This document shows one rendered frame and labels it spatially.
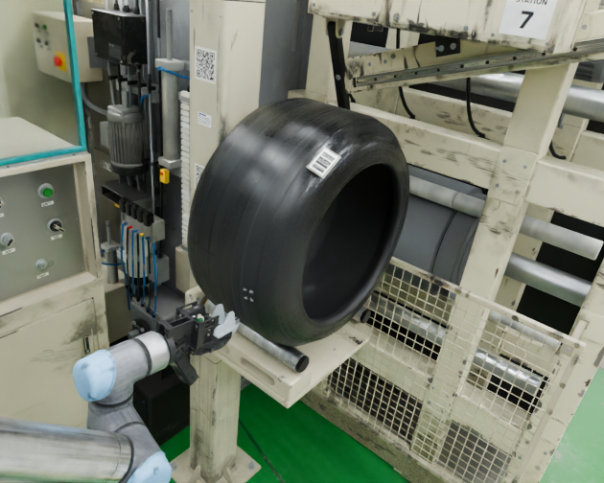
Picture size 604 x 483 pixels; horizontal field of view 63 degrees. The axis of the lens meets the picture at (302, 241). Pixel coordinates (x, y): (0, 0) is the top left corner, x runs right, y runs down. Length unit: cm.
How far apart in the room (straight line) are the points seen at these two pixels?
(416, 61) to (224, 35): 48
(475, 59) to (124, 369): 100
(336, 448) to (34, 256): 142
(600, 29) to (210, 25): 82
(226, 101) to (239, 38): 14
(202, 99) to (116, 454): 81
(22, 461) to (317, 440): 162
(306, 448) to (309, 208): 144
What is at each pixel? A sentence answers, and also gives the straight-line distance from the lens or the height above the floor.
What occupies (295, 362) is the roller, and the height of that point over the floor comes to 91.
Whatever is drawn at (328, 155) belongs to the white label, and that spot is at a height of 142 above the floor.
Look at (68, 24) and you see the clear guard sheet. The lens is 132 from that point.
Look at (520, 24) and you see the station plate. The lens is 111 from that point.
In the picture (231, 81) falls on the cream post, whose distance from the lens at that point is 122.
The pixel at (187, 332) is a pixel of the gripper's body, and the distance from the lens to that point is 99.
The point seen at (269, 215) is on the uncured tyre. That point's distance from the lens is 93.
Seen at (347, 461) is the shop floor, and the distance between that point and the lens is 221.
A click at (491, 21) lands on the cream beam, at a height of 168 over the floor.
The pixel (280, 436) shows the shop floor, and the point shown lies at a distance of 224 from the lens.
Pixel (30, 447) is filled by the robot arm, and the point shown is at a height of 115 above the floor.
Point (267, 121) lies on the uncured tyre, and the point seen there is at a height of 144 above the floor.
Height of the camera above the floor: 171
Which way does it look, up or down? 28 degrees down
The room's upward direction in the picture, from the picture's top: 7 degrees clockwise
